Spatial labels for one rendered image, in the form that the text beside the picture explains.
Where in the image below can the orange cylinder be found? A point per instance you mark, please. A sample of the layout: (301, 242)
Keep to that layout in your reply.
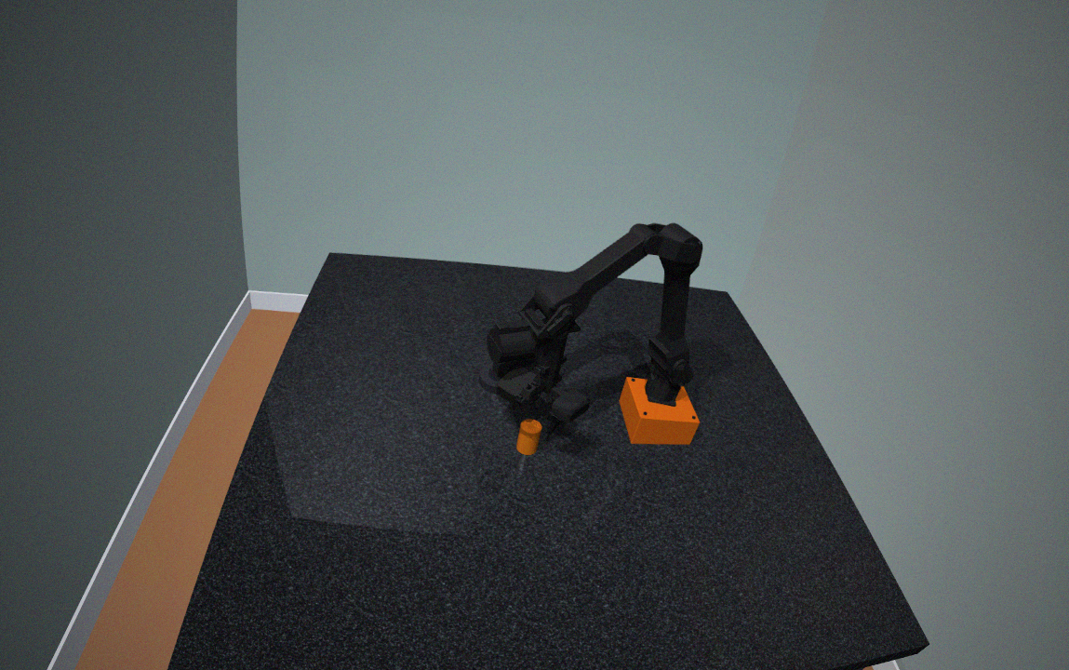
(528, 437)

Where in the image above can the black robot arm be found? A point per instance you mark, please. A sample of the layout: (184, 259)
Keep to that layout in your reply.
(562, 298)

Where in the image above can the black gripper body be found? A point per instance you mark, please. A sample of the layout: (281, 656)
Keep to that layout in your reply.
(568, 405)

